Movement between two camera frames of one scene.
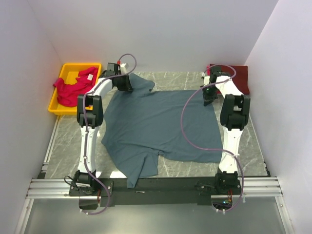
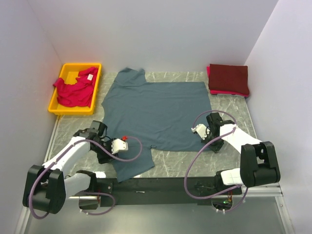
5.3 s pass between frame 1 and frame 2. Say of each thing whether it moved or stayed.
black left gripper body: moved
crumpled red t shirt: stayed
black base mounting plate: stayed
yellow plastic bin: stayed
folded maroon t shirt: stayed
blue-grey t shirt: moved
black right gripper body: moved
